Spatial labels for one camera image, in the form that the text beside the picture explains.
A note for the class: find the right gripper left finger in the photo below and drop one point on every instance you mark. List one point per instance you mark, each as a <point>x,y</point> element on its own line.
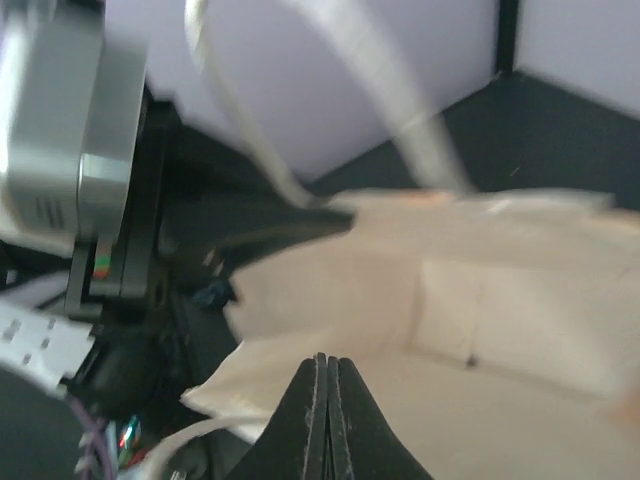
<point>292,445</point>

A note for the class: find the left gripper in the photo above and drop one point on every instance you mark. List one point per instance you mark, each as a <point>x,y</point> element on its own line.
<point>131,274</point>

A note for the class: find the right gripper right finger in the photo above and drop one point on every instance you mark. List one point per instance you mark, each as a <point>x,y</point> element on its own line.
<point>360,444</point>

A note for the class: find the orange paper bag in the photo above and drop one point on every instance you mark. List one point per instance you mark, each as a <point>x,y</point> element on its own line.
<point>500,334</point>

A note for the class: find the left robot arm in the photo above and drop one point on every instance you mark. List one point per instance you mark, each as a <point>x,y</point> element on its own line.
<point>120,353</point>

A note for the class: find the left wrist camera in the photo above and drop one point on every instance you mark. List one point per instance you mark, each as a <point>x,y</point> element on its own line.
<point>71,106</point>

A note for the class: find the black frame post left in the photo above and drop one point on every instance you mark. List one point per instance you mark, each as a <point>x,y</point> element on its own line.
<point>508,12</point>

